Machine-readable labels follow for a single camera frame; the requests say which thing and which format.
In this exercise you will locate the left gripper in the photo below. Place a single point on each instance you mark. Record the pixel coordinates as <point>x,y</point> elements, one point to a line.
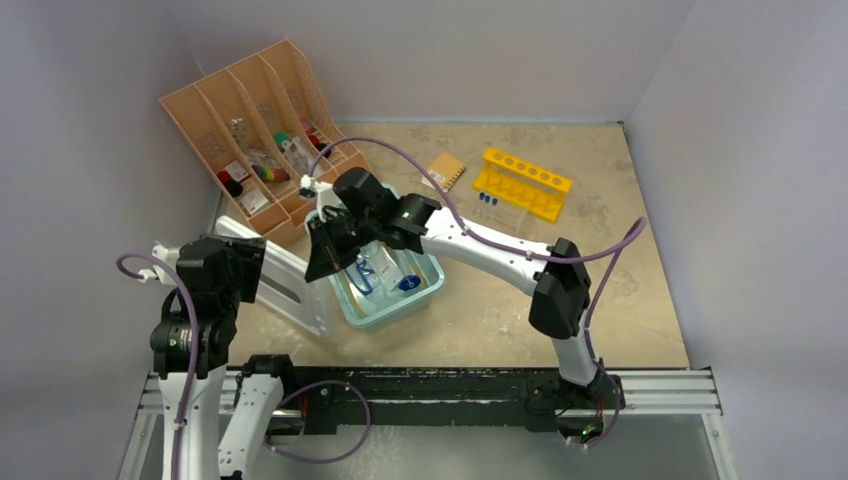
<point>248,255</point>

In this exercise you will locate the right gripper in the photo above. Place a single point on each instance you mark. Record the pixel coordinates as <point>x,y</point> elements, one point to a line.
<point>328,254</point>

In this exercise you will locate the white bin lid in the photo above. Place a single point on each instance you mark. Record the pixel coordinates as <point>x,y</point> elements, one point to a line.
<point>283,289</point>

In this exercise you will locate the white label packet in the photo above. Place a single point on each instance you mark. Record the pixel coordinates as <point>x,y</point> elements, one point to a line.
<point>384,266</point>

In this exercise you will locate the blue safety glasses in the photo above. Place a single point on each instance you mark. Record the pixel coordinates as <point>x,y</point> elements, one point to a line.
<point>362,277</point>

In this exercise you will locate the teal plastic bin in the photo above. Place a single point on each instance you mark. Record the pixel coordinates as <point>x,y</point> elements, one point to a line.
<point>410,262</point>

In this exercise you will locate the tan rubber tubing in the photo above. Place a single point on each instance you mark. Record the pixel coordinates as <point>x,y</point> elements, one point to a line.
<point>371,308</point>

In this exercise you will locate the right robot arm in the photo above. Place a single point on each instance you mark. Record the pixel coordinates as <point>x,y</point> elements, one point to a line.
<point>557,286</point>

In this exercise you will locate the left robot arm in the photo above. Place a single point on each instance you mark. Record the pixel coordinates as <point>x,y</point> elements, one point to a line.
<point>191,355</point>

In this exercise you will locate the yellow spiral notebook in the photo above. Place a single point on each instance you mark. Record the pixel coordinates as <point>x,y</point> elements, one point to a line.
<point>445,170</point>

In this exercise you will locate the peach desk file organizer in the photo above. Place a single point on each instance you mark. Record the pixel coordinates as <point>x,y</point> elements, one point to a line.
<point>256,125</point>

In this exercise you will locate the yellow test tube rack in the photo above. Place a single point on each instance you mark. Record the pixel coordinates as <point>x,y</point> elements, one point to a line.
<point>539,191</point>

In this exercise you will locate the clear well plate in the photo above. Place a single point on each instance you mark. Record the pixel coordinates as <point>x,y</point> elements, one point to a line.
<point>504,216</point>

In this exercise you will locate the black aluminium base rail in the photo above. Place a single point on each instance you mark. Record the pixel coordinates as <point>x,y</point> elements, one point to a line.
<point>535,399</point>

